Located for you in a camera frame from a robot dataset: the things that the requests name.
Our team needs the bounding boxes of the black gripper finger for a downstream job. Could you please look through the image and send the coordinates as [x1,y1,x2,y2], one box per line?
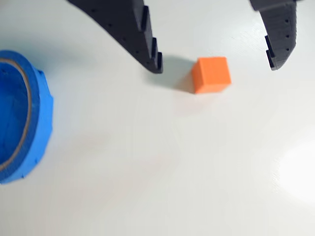
[248,0,306,71]
[66,0,163,74]

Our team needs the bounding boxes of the orange cube block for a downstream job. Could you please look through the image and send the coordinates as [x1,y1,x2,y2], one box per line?
[191,56,232,94]

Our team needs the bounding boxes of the blue tape roll bin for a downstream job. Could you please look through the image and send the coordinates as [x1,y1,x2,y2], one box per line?
[0,50,54,185]

